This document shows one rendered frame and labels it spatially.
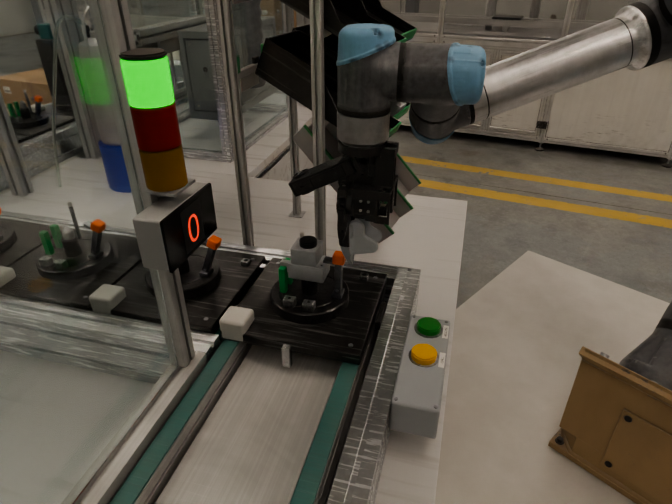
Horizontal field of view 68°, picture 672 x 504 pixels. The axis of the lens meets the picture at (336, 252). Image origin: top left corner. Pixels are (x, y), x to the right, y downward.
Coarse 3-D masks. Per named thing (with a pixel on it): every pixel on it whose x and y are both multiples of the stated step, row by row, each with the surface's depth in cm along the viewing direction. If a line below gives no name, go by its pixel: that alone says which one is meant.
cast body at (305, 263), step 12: (300, 240) 84; (312, 240) 84; (300, 252) 83; (312, 252) 82; (288, 264) 85; (300, 264) 84; (312, 264) 84; (324, 264) 85; (288, 276) 86; (300, 276) 85; (312, 276) 85; (324, 276) 85
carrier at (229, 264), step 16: (192, 256) 100; (224, 256) 103; (240, 256) 103; (256, 256) 103; (192, 272) 94; (208, 272) 93; (224, 272) 98; (240, 272) 98; (256, 272) 100; (192, 288) 90; (208, 288) 92; (224, 288) 93; (240, 288) 93; (192, 304) 89; (208, 304) 89; (224, 304) 89; (192, 320) 85; (208, 320) 85
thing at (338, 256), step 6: (336, 252) 84; (324, 258) 85; (330, 258) 85; (336, 258) 83; (342, 258) 83; (336, 264) 84; (342, 264) 83; (336, 270) 85; (342, 270) 86; (336, 276) 85; (342, 276) 86; (336, 282) 86; (336, 288) 87
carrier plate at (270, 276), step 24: (264, 288) 93; (360, 288) 93; (384, 288) 96; (264, 312) 87; (360, 312) 87; (264, 336) 82; (288, 336) 82; (312, 336) 82; (336, 336) 82; (360, 336) 82; (336, 360) 80; (360, 360) 79
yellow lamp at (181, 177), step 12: (144, 156) 58; (156, 156) 58; (168, 156) 58; (180, 156) 60; (144, 168) 59; (156, 168) 59; (168, 168) 59; (180, 168) 60; (156, 180) 59; (168, 180) 60; (180, 180) 61
